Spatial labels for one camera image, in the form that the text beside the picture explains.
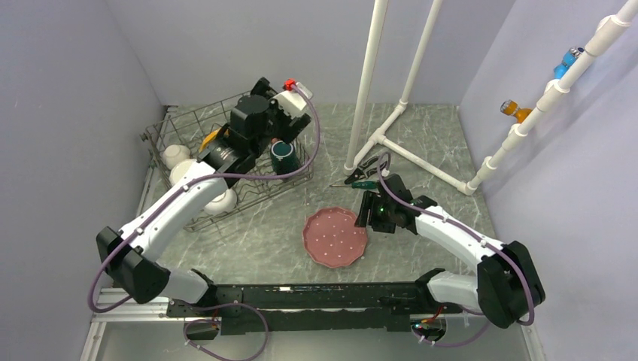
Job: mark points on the grey wire dish rack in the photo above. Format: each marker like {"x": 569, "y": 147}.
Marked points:
{"x": 188, "y": 125}

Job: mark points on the white scalloped small bowl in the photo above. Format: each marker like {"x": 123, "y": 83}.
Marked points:
{"x": 174, "y": 154}

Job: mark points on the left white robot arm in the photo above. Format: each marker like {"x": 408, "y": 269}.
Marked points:
{"x": 129, "y": 255}

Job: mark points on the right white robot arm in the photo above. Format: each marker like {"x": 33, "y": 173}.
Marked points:
{"x": 505, "y": 286}

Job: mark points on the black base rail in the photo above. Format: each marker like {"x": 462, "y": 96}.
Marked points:
{"x": 393, "y": 306}

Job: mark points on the blue clamp on pipe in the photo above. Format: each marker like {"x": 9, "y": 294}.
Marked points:
{"x": 568, "y": 59}

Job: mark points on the black handled pliers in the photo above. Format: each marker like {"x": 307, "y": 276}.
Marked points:
{"x": 365, "y": 170}

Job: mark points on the red plate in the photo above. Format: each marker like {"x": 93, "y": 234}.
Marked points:
{"x": 331, "y": 238}

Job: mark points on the orange clamp on pipe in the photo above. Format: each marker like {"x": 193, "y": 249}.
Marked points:
{"x": 512, "y": 109}

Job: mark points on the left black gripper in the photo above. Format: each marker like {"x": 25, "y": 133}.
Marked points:
{"x": 290, "y": 125}

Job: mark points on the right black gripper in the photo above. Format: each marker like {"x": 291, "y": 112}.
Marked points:
{"x": 370, "y": 200}

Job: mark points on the dark green mug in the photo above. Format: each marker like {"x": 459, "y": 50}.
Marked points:
{"x": 283, "y": 157}

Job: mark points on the white PVC pipe diagonal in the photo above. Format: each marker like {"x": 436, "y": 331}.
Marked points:
{"x": 608, "y": 31}

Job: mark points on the floral scalloped small plate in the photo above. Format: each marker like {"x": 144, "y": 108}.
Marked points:
{"x": 184, "y": 172}

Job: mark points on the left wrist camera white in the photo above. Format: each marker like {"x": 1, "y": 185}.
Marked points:
{"x": 290, "y": 101}

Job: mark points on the white PVC pipe frame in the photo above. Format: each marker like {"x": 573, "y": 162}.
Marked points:
{"x": 416, "y": 51}

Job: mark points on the yellow polka dot plate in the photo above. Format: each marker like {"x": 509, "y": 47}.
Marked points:
{"x": 220, "y": 133}

